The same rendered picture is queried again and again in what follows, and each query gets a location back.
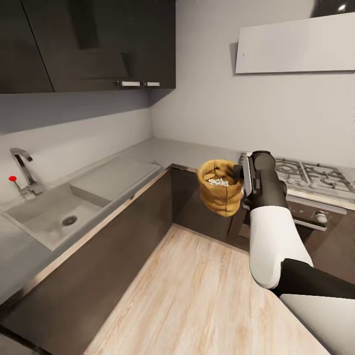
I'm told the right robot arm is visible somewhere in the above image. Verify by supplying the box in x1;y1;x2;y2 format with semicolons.
233;150;355;355

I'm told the popcorn bag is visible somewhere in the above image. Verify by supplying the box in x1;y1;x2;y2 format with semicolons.
197;159;245;217

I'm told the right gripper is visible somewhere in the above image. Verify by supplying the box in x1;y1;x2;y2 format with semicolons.
233;164;244;178

